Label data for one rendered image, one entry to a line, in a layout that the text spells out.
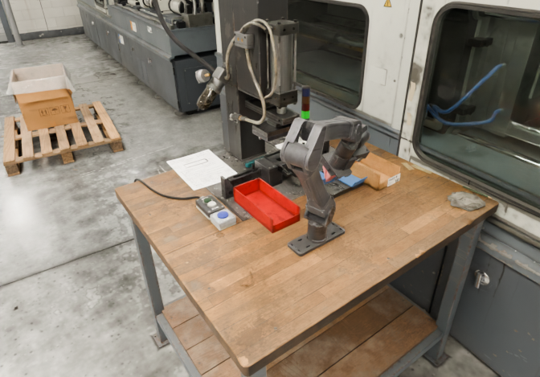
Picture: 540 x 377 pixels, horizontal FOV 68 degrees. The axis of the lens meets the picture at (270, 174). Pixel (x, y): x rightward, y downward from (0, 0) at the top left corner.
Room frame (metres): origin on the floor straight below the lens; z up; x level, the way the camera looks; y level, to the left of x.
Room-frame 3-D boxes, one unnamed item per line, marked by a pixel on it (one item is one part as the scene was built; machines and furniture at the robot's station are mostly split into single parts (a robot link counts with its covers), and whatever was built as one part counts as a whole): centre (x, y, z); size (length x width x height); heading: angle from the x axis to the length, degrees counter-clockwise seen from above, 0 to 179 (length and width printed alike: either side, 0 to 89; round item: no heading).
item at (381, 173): (1.45, -0.40, 0.93); 0.25 x 0.13 x 0.08; 35
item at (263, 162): (1.45, -0.05, 0.98); 0.20 x 0.10 x 0.01; 125
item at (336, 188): (1.38, -0.26, 0.91); 0.17 x 0.16 x 0.02; 125
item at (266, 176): (1.45, -0.05, 0.94); 0.20 x 0.10 x 0.07; 125
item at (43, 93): (4.08, 2.34, 0.40); 0.67 x 0.60 x 0.50; 27
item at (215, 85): (1.61, 0.21, 1.25); 0.19 x 0.07 x 0.19; 125
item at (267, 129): (1.50, 0.00, 1.22); 0.26 x 0.18 x 0.30; 35
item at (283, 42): (1.45, -0.04, 1.37); 0.11 x 0.09 x 0.30; 125
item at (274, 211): (1.20, 0.02, 0.93); 0.25 x 0.12 x 0.06; 35
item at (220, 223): (1.13, 0.17, 0.90); 0.07 x 0.07 x 0.06; 35
